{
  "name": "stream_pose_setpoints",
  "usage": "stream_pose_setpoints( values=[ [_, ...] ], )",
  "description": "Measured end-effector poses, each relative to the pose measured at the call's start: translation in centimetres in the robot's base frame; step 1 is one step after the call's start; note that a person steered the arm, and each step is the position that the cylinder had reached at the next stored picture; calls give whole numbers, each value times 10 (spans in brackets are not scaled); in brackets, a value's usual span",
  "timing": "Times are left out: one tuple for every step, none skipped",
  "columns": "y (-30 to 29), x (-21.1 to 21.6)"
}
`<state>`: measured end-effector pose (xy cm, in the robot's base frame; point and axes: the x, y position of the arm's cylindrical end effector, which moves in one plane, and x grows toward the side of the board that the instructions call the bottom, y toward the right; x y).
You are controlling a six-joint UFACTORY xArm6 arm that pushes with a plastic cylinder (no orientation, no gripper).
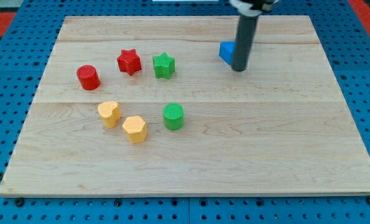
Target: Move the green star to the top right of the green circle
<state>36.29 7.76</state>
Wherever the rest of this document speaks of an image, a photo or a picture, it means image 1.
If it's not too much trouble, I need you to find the red star block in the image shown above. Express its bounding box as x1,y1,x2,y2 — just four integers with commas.
117,49,142,76

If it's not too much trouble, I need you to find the green star block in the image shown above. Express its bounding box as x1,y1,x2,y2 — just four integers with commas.
152,52,175,79

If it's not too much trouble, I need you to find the yellow hexagon block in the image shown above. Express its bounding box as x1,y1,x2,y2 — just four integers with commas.
122,116,148,144

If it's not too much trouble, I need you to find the yellow heart block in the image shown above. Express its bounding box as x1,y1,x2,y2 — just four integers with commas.
98,101,122,129

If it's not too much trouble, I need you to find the red cylinder block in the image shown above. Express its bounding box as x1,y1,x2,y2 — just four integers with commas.
76,65,100,90

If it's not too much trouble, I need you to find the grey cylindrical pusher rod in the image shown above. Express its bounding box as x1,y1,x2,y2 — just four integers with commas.
231,15,259,72

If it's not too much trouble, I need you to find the light wooden board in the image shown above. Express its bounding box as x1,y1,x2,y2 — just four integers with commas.
0,16,370,198

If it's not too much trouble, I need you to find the blue triangle block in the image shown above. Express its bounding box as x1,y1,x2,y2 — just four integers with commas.
219,41,234,65

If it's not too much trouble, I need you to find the green cylinder block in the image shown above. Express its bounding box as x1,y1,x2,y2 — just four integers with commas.
163,103,184,131

